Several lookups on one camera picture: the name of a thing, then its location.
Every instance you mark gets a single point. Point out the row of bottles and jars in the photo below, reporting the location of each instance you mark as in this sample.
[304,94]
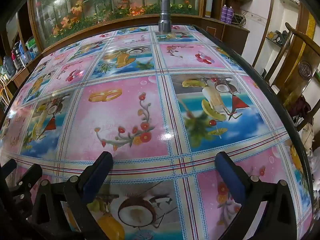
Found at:
[20,55]

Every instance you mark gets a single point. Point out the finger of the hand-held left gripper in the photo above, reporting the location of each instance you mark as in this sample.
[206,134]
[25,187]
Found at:
[7,167]
[27,180]

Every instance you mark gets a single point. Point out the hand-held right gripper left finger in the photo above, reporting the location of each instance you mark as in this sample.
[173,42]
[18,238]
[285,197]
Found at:
[98,177]

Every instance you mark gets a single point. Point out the purple spray can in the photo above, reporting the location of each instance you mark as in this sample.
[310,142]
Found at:
[224,13]
[230,15]

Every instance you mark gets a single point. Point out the glass cabinet with artificial flowers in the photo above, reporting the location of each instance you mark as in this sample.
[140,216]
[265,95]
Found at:
[100,0]

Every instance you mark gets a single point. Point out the wooden sideboard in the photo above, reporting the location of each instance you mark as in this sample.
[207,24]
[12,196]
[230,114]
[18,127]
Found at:
[232,37]

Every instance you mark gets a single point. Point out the white plastic bags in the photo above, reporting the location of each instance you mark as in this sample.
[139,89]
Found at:
[307,135]

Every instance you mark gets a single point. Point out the grey metal flashlight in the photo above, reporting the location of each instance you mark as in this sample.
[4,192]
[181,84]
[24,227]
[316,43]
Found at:
[164,12]

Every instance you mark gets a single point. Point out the wooden chair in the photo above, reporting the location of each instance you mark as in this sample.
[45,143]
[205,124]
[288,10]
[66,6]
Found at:
[303,70]

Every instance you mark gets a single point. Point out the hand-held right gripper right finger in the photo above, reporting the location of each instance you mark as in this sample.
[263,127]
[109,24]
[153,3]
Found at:
[230,177]

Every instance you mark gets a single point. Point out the wall shelf with tools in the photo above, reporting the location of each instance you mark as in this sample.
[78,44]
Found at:
[276,38]

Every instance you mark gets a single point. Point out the dark red cloth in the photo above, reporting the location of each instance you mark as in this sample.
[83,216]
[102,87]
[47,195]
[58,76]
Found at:
[300,107]

